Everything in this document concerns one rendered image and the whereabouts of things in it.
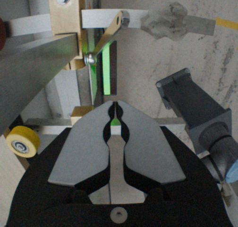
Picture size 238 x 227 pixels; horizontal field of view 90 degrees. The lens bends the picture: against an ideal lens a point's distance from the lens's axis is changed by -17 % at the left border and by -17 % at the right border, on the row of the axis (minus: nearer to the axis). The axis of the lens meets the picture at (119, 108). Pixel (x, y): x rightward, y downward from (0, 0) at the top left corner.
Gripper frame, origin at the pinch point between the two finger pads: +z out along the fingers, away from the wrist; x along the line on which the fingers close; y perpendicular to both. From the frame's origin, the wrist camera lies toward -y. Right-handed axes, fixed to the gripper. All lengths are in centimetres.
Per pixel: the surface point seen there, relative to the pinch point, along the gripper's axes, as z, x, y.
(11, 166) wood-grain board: 10.7, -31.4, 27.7
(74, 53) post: 11.5, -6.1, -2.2
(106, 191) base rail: 31, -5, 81
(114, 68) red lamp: 30.6, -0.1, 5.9
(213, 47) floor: 101, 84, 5
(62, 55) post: 5.9, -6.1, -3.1
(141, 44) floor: 101, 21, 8
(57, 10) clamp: 13.7, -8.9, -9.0
